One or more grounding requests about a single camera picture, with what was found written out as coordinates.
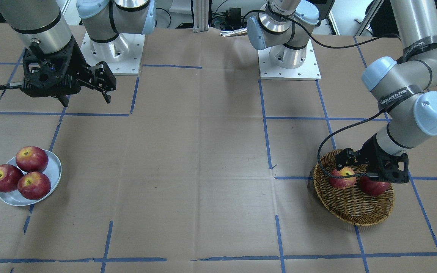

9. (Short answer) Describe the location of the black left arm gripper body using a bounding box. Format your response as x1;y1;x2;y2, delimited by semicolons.
359;134;409;184

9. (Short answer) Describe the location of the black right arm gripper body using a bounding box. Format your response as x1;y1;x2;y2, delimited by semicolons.
21;37;90;98

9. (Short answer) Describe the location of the red yellow apple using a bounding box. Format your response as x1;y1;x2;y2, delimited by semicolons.
329;166;357;189

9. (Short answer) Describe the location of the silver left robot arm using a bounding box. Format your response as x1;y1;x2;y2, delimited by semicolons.
247;0;437;184

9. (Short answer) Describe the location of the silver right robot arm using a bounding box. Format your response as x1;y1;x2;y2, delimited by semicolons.
0;0;156;107

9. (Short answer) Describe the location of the dark red apple in basket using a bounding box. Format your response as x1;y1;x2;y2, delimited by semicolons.
359;176;390;196

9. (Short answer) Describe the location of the round wicker basket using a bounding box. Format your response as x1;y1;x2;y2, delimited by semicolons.
313;164;395;226

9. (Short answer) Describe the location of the red apple on plate back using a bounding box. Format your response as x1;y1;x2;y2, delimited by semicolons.
16;146;49;173

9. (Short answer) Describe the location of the red apple on plate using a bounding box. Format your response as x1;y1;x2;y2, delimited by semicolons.
16;146;49;173
17;172;51;200
0;164;23;193

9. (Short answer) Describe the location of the light blue plate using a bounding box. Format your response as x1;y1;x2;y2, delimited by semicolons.
0;150;62;206

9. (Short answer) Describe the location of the red apple on plate front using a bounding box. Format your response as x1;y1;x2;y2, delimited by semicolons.
17;172;51;200

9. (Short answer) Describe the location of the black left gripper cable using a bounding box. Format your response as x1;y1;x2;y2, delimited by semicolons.
242;10;401;179

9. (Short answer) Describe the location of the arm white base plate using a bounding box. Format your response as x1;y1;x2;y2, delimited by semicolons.
258;40;322;81
80;33;147;76

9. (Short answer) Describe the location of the aluminium frame post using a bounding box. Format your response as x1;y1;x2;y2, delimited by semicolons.
191;0;211;33

